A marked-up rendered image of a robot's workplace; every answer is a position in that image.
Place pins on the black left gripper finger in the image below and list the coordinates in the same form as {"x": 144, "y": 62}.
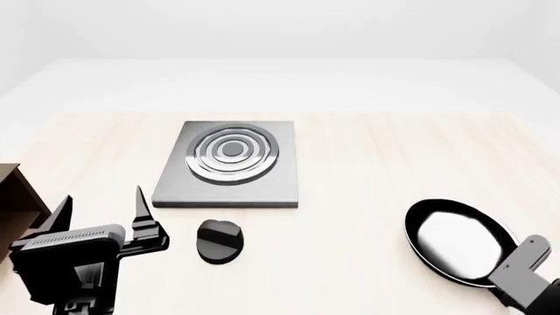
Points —
{"x": 61, "y": 218}
{"x": 142, "y": 213}

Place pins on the silver stove plate with burner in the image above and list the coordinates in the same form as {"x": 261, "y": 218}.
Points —
{"x": 184, "y": 190}

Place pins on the black round stove knob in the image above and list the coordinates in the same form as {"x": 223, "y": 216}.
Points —
{"x": 219, "y": 243}

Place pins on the black frying pan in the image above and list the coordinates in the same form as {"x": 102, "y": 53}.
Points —
{"x": 455, "y": 243}

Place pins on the dark brown wooden cabinet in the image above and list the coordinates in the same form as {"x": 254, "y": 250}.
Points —
{"x": 17, "y": 203}

